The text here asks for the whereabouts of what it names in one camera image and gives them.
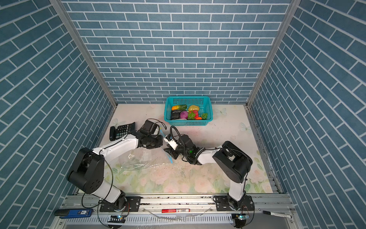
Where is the clear zip top bag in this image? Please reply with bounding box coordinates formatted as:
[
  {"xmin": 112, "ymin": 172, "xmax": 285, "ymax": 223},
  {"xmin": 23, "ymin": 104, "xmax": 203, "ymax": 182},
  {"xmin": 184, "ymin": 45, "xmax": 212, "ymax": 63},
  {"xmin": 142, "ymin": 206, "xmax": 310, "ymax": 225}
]
[{"xmin": 111, "ymin": 145, "xmax": 181, "ymax": 174}]

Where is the purple toy onion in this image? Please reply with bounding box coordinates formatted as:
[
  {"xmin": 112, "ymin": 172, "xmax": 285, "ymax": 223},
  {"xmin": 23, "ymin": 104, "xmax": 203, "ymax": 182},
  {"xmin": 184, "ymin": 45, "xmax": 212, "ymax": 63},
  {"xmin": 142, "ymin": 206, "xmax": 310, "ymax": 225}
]
[{"xmin": 180, "ymin": 111, "xmax": 188, "ymax": 119}]

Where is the yellow toy potato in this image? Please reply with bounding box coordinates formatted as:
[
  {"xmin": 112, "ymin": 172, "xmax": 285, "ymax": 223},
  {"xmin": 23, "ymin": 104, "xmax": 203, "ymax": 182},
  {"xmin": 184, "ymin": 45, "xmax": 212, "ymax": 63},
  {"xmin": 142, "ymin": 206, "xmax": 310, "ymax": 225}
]
[{"xmin": 188, "ymin": 105, "xmax": 200, "ymax": 112}]

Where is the teal plastic basket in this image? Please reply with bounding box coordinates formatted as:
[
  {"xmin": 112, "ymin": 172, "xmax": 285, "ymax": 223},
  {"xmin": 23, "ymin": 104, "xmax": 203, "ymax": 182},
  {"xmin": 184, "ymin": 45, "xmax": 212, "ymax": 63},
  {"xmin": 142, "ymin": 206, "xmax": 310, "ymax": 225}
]
[{"xmin": 164, "ymin": 96, "xmax": 213, "ymax": 126}]

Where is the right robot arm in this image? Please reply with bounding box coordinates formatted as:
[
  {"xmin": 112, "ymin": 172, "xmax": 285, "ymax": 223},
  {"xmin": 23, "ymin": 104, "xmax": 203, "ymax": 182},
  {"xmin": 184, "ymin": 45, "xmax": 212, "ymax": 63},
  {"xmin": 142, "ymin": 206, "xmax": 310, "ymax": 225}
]
[{"xmin": 164, "ymin": 134, "xmax": 253, "ymax": 210}]

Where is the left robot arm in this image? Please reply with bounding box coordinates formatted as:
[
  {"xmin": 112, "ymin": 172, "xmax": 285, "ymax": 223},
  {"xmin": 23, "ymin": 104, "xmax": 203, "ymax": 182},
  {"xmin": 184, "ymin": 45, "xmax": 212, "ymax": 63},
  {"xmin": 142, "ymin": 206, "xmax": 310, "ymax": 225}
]
[{"xmin": 67, "ymin": 131, "xmax": 163, "ymax": 211}]

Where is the green toy leaf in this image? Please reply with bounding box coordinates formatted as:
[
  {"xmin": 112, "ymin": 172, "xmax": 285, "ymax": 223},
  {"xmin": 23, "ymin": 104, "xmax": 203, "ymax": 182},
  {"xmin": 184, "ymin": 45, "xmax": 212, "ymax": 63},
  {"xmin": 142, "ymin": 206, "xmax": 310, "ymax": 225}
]
[
  {"xmin": 201, "ymin": 113, "xmax": 208, "ymax": 120},
  {"xmin": 187, "ymin": 112, "xmax": 196, "ymax": 120}
]

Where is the black toy eggplant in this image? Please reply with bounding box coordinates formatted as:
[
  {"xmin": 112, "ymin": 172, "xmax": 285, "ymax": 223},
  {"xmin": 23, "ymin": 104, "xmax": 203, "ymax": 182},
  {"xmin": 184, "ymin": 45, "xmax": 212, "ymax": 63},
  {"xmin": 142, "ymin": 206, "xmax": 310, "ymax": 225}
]
[{"xmin": 170, "ymin": 110, "xmax": 182, "ymax": 120}]

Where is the red toy pepper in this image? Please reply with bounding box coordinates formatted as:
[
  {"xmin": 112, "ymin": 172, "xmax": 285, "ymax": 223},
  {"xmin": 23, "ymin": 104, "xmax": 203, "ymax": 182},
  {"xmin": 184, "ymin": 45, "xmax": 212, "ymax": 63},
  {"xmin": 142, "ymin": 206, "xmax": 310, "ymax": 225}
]
[{"xmin": 192, "ymin": 110, "xmax": 199, "ymax": 118}]

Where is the orange green toy cucumber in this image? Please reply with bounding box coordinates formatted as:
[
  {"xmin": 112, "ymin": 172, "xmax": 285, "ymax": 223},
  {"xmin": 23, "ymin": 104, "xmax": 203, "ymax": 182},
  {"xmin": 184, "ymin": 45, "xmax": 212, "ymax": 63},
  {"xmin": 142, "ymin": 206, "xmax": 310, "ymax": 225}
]
[{"xmin": 172, "ymin": 105, "xmax": 187, "ymax": 111}]

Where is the red marker pen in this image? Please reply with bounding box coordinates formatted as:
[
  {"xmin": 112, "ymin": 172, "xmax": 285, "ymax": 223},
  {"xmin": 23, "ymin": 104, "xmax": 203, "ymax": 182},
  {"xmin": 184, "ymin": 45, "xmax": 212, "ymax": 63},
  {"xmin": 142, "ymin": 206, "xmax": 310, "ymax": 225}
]
[{"xmin": 161, "ymin": 208, "xmax": 190, "ymax": 213}]

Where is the blue black handheld device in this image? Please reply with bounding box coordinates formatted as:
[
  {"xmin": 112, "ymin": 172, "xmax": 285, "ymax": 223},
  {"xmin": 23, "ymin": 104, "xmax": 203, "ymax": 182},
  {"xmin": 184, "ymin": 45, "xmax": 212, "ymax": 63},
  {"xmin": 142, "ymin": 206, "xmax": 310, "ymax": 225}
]
[{"xmin": 54, "ymin": 209, "xmax": 94, "ymax": 219}]

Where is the black white marker pen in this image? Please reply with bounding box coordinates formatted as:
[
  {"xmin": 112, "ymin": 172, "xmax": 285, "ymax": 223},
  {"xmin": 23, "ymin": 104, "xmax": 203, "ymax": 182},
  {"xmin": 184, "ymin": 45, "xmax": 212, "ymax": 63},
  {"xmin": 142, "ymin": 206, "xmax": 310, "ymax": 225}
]
[{"xmin": 262, "ymin": 210, "xmax": 292, "ymax": 219}]

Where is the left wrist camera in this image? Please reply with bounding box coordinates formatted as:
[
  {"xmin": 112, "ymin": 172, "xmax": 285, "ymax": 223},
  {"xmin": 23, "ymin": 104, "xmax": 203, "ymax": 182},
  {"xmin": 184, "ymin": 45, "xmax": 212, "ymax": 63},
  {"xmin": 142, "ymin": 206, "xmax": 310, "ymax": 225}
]
[{"xmin": 140, "ymin": 120, "xmax": 159, "ymax": 135}]

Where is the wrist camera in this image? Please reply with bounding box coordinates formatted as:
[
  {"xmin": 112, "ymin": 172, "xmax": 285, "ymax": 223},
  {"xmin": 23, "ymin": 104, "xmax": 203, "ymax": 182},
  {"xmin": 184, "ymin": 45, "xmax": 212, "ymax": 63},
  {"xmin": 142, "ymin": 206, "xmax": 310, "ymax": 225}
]
[
  {"xmin": 140, "ymin": 120, "xmax": 159, "ymax": 135},
  {"xmin": 164, "ymin": 134, "xmax": 178, "ymax": 150}
]

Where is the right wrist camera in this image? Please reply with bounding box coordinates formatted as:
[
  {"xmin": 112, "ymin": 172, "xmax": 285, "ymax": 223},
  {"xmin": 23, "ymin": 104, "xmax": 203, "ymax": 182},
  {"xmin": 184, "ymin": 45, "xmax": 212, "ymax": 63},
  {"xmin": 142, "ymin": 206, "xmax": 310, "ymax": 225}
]
[{"xmin": 164, "ymin": 134, "xmax": 178, "ymax": 150}]

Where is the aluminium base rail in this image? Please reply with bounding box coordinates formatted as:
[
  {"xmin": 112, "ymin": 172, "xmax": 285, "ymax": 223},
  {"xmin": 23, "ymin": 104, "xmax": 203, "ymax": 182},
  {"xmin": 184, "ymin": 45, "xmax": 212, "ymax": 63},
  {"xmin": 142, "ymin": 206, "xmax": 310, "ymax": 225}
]
[{"xmin": 51, "ymin": 194, "xmax": 302, "ymax": 229}]

